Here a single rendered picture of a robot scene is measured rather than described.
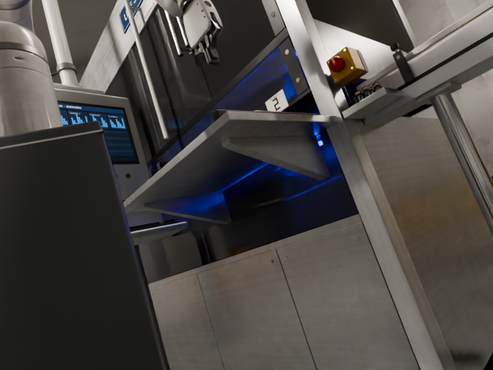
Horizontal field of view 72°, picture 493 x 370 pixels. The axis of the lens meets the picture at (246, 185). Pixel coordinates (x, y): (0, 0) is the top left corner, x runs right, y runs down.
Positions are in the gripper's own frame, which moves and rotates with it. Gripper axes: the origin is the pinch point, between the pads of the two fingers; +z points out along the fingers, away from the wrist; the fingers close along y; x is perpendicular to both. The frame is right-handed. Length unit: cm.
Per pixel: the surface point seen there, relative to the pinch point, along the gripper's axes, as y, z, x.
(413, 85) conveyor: -29, 23, -39
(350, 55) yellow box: -21.6, 10.2, -27.7
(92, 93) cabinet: 90, -44, -4
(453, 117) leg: -33, 34, -43
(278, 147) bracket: -2.5, 27.6, -9.8
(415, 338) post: -8, 84, -28
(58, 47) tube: 95, -72, 4
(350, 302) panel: 7, 74, -28
